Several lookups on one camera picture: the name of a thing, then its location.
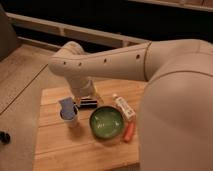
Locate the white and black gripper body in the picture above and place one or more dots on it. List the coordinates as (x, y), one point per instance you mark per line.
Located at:
(86, 102)

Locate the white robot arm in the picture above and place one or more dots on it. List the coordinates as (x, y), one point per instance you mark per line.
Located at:
(175, 123)

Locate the white cup with blue packet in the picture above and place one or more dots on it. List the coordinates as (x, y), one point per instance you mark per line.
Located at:
(69, 112)

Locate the green ceramic bowl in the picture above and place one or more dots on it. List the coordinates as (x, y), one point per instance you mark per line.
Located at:
(106, 122)

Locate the white tube bottle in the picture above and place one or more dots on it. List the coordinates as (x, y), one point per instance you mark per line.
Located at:
(121, 103)

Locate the wooden board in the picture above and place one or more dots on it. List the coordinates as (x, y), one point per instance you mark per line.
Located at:
(61, 148)

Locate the orange carrot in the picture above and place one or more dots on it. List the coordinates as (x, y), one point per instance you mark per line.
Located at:
(129, 132)

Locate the black object on floor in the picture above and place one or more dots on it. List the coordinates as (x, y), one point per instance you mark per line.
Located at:
(4, 137)

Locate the white shelf rail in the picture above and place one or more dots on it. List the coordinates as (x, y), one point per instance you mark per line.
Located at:
(74, 32)

